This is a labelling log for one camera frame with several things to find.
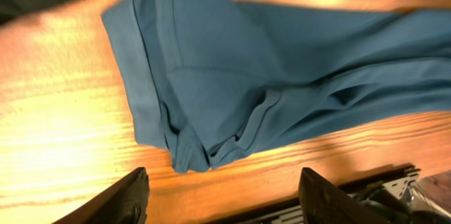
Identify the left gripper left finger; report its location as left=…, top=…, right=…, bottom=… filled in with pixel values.
left=54, top=167, right=149, bottom=224

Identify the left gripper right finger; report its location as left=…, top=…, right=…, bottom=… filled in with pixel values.
left=299, top=168, right=388, bottom=224

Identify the blue polo shirt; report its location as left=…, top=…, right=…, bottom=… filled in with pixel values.
left=101, top=0, right=450, bottom=173

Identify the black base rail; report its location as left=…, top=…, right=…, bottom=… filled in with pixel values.
left=207, top=163, right=451, bottom=224

